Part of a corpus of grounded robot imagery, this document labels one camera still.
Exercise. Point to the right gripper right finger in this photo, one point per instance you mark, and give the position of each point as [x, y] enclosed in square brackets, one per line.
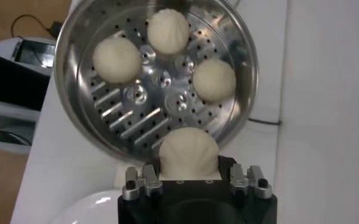
[252, 182]

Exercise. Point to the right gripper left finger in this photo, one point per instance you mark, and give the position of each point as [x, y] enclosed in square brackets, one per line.
[142, 182]

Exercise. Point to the white steamed baozi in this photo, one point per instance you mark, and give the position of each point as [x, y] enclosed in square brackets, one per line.
[214, 79]
[188, 152]
[116, 59]
[168, 30]

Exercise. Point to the stainless steel steamer basket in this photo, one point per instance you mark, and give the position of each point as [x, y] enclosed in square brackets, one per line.
[167, 100]

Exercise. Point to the white round plate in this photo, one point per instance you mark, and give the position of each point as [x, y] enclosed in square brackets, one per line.
[87, 210]

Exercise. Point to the white and black robot torso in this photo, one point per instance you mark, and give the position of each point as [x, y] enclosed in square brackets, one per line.
[11, 82]

